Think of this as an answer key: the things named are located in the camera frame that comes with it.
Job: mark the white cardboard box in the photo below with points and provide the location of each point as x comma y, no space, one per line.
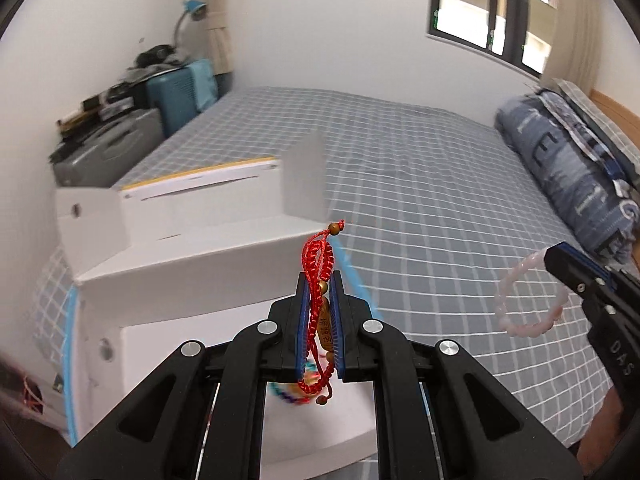
200,280

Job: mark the blue patterned folded quilt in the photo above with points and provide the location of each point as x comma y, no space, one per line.
555,160

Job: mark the blue desk lamp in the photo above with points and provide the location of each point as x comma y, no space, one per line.
195,9

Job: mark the grey striped pillow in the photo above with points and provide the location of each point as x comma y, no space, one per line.
595,115

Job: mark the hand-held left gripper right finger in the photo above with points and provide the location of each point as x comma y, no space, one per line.
338,330

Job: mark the person's right forearm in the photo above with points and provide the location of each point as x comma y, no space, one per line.
600,435

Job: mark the black bag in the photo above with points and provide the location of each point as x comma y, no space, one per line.
157,56

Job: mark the grey checked bed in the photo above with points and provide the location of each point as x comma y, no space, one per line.
425,185

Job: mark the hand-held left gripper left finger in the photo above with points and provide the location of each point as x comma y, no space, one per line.
301,330

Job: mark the grey suitcase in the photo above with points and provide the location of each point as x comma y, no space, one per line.
110,150

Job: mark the wooden headboard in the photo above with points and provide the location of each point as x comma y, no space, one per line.
617,102

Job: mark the beige curtain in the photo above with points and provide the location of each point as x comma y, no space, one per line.
580,20
217,20

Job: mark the pile of dark boxes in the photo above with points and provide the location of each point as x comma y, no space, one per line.
100,105

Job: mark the dark framed window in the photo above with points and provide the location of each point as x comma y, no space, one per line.
495,10

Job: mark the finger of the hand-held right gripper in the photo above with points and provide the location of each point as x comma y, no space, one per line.
567,270
592,265

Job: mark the blue suitcase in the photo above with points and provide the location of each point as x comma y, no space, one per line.
177,97

